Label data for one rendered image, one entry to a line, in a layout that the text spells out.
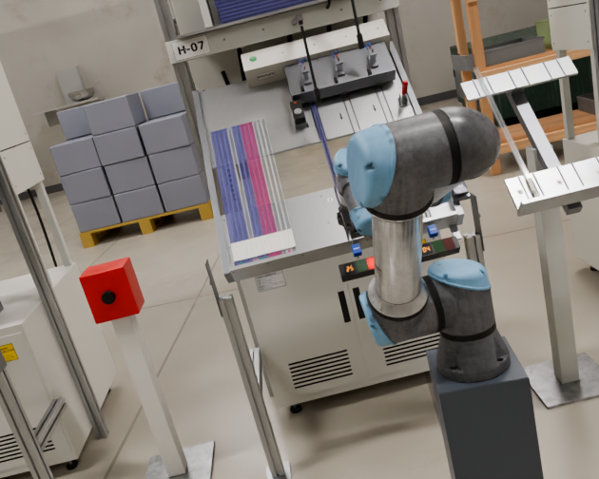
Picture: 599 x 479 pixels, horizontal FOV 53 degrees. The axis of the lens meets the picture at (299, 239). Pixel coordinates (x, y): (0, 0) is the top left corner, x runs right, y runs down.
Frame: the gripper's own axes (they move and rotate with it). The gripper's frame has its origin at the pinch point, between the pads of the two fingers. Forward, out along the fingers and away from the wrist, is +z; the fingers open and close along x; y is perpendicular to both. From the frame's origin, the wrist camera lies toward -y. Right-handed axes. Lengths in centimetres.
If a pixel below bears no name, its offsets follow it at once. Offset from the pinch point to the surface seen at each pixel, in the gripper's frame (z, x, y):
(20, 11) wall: 415, -339, -758
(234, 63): 11, -22, -86
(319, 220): 9.3, -8.1, -11.9
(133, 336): 31, -73, -1
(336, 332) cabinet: 61, -11, 2
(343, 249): 11.5, -3.7, -1.9
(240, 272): 9.4, -33.9, -2.0
